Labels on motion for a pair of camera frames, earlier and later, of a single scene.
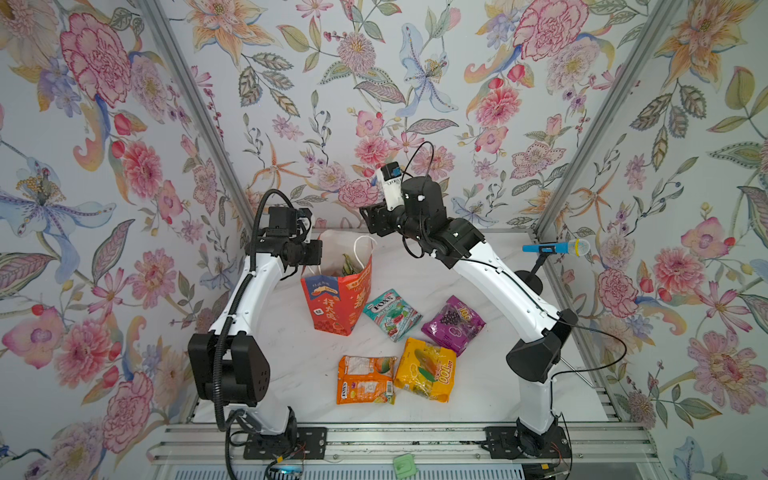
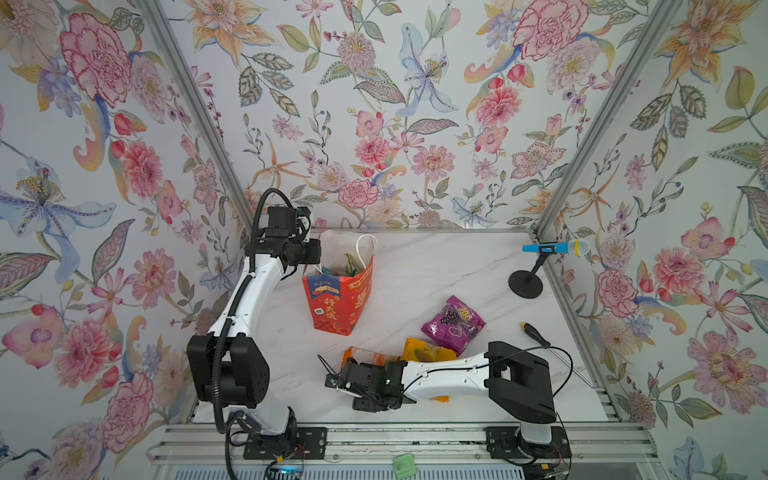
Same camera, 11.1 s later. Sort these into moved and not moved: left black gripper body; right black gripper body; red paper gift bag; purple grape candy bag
Moved: right black gripper body
Not moved: left black gripper body; red paper gift bag; purple grape candy bag
